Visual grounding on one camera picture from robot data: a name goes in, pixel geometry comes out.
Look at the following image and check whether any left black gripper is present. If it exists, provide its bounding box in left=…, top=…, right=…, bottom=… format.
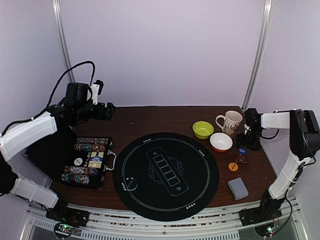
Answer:
left=74, top=101, right=116, bottom=122

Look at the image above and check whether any blue small blind button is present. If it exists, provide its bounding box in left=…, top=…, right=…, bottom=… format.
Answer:
left=237, top=147, right=247, bottom=155

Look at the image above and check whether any red black triangle button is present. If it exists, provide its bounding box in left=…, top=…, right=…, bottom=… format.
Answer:
left=235, top=154, right=248, bottom=165

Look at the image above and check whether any orange big blind button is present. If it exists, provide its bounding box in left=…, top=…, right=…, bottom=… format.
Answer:
left=228, top=162, right=239, bottom=172

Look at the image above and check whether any clear acrylic dealer puck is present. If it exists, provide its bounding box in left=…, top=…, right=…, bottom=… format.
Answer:
left=124, top=177, right=138, bottom=192

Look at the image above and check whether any poker chip row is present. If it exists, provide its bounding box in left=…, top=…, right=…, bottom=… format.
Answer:
left=61, top=173, right=90, bottom=185
left=64, top=166, right=99, bottom=176
left=76, top=137, right=110, bottom=145
left=74, top=143, right=107, bottom=152

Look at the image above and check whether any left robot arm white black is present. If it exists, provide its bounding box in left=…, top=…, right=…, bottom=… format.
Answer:
left=0, top=80, right=116, bottom=222

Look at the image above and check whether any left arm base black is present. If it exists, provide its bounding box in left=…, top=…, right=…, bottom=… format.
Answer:
left=41, top=195, right=90, bottom=228

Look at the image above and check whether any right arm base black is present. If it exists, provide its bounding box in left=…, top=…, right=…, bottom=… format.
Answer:
left=239, top=189, right=285, bottom=226

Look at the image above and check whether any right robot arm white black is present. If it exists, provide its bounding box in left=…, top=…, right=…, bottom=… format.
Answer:
left=235, top=108, right=320, bottom=221

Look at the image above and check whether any white orange bowl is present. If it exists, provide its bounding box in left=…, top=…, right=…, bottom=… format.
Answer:
left=210, top=132, right=233, bottom=153

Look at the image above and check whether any white decorated mug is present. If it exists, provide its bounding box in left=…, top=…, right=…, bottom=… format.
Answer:
left=215, top=110, right=243, bottom=138

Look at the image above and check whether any green bowl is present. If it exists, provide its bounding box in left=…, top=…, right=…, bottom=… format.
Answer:
left=192, top=121, right=214, bottom=140

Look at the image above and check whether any grey playing card deck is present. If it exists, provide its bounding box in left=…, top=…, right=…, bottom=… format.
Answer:
left=228, top=177, right=249, bottom=201

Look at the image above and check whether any boxed playing card deck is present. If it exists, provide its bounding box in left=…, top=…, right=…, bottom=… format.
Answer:
left=84, top=151, right=104, bottom=169

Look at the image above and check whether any white dealer button in case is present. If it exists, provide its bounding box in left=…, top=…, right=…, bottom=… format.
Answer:
left=73, top=157, right=83, bottom=166

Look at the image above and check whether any black poker chip case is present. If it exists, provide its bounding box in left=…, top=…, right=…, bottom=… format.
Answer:
left=24, top=127, right=113, bottom=189

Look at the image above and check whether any black round poker mat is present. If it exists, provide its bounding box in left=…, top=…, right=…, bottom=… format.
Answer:
left=113, top=132, right=220, bottom=222

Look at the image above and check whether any right circuit board with LEDs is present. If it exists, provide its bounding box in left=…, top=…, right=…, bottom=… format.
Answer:
left=254, top=224, right=280, bottom=239

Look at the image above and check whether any circuit board with leds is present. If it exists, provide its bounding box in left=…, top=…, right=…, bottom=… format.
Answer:
left=53, top=222, right=75, bottom=238
left=254, top=224, right=280, bottom=239

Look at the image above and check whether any left circuit board with LEDs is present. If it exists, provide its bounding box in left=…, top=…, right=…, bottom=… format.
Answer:
left=53, top=222, right=75, bottom=238

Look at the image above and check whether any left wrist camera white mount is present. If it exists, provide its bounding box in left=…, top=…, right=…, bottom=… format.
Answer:
left=87, top=79, right=104, bottom=105

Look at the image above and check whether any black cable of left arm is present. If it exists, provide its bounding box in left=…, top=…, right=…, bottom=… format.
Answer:
left=0, top=60, right=96, bottom=137

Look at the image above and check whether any right aluminium frame post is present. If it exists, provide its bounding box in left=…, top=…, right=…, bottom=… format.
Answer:
left=241, top=0, right=274, bottom=111

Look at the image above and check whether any front aluminium rail frame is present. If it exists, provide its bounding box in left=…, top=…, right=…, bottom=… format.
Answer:
left=18, top=197, right=310, bottom=240

